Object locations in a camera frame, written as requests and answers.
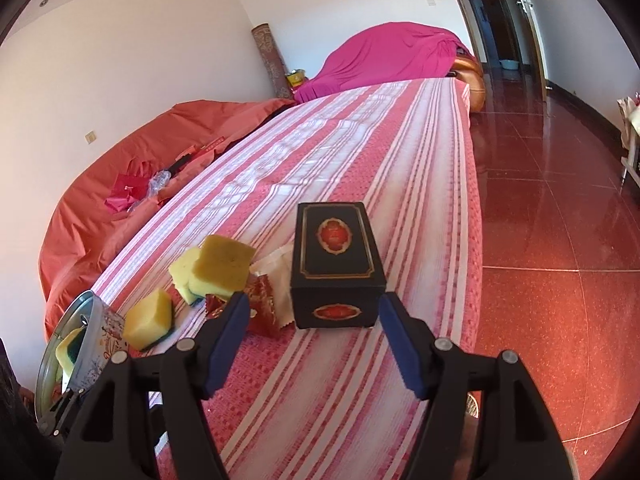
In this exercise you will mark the wall socket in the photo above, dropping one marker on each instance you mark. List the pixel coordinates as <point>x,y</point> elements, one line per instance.
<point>90,137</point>

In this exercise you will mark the wooden door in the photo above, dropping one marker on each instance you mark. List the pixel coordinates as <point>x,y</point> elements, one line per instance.
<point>507,44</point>

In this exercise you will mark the cloth covered chair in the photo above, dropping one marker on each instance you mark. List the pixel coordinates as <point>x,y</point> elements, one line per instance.
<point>630,112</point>

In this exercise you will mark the dark red snack packet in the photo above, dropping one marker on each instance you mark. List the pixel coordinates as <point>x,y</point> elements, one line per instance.
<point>263,318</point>

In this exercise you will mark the yellow tin can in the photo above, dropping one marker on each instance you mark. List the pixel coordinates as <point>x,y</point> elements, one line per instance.
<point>296,78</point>

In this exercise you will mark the rolled patterned carpet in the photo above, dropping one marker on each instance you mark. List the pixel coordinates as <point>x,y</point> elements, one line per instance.
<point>273,61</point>

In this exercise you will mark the clear plastic bag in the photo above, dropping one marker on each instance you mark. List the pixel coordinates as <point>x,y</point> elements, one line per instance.
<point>153,187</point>

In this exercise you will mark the beige snack packet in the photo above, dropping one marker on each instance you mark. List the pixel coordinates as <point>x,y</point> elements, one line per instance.
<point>278,267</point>

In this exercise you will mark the round metal tin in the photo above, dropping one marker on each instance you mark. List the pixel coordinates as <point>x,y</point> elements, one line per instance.
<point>84,340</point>

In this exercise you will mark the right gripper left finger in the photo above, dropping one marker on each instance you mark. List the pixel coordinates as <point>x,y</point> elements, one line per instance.
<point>219,340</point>

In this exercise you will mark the magenta covered armchair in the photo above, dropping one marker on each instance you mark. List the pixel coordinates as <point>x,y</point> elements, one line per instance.
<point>393,51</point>

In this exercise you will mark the yellow green sponge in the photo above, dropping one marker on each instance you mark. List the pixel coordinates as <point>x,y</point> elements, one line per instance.
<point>67,351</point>
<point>186,275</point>

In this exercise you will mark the upright yellow green sponge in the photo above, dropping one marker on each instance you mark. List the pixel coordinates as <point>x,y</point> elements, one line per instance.
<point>186,275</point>

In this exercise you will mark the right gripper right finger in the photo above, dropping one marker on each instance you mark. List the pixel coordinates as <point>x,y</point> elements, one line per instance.
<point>411,342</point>

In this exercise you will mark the red gift bag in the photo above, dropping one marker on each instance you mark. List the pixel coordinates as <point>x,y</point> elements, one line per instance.
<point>129,185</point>

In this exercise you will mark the red flat box on sofa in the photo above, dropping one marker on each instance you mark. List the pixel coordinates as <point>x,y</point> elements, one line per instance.
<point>216,146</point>

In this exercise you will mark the orange covered sofa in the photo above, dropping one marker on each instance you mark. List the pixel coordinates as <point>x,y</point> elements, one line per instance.
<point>105,207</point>

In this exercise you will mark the black decorated box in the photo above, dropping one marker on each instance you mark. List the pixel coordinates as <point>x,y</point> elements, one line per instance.
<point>337,273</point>

